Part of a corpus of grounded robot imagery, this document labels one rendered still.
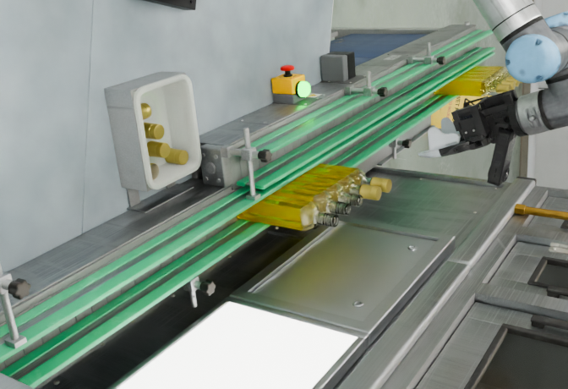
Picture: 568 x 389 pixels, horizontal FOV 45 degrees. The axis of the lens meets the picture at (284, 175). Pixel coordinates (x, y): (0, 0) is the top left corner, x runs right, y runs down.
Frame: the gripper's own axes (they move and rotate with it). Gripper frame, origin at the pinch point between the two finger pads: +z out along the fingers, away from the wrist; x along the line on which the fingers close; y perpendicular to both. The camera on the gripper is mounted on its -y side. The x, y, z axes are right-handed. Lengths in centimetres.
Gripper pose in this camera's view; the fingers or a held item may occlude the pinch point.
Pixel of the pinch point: (430, 151)
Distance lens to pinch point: 141.8
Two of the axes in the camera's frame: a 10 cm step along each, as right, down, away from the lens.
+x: -5.4, 3.4, -7.7
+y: -3.7, -9.2, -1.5
